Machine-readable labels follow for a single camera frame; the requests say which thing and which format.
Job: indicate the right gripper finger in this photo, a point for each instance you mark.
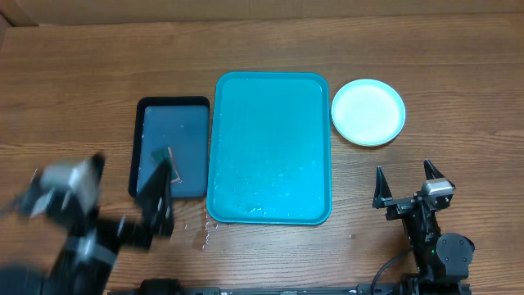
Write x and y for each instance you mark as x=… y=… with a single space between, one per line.
x=431 y=172
x=382 y=195

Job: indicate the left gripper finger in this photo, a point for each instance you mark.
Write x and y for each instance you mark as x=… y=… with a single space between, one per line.
x=96 y=164
x=156 y=202

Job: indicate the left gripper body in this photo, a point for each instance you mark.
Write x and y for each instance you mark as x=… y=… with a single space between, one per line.
x=120 y=233

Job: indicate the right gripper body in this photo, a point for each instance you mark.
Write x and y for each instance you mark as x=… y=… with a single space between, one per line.
x=405 y=206

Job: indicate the green scrubbing sponge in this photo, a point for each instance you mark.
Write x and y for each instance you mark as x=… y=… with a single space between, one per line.
x=166 y=155

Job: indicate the light blue plate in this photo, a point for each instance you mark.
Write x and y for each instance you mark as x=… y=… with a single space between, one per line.
x=368 y=112

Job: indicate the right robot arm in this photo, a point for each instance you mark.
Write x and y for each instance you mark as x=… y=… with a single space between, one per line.
x=442 y=260

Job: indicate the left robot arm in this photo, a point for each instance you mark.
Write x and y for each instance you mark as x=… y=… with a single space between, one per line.
x=83 y=266

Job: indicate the black plastic tray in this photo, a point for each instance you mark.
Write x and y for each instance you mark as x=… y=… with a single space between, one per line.
x=182 y=123

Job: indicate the teal plastic tray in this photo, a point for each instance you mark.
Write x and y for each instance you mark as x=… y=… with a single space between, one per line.
x=270 y=149

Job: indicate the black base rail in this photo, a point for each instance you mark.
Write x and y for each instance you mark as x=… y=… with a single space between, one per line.
x=173 y=286

